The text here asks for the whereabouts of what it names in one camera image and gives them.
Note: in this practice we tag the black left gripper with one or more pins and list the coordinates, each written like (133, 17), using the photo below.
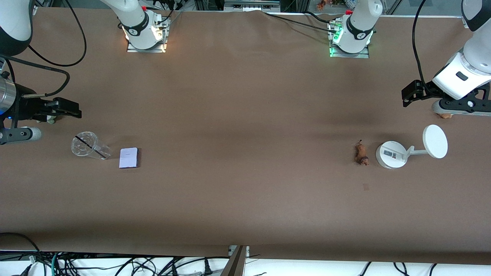
(424, 91)

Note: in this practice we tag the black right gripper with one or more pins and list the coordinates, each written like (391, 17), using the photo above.
(25, 106)

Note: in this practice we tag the brown lion statue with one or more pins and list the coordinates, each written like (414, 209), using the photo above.
(361, 155)

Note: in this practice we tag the lavender flip phone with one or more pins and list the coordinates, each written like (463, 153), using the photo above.
(128, 158)

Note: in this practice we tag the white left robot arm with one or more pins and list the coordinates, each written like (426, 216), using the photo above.
(452, 84)

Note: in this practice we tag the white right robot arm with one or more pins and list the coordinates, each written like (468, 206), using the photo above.
(134, 23)

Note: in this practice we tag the grey green plush toy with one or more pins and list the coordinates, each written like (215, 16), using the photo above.
(51, 120)

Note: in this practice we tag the clear plastic cup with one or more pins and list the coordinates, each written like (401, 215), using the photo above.
(86, 149)

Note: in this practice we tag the black drinking straw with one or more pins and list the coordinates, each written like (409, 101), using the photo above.
(92, 146)

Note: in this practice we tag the grey metal bar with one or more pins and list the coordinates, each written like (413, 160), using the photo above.
(251, 5)

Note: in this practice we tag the brown table cover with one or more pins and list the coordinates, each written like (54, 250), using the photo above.
(245, 207)

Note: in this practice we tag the brown wooden beam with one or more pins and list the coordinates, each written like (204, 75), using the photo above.
(234, 264)

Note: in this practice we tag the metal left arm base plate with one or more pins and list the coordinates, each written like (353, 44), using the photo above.
(360, 55)

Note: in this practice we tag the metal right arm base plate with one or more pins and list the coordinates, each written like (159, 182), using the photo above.
(161, 49)

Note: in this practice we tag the metal table bracket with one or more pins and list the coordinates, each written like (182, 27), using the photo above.
(247, 251)

